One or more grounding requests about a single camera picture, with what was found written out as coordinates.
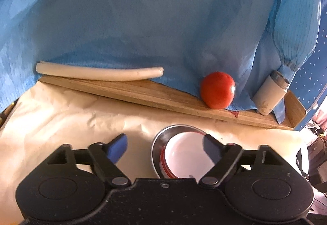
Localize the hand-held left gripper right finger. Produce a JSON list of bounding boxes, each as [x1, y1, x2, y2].
[[198, 134, 287, 187]]

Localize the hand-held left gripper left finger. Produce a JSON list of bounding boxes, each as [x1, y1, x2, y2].
[[46, 133, 131, 188]]

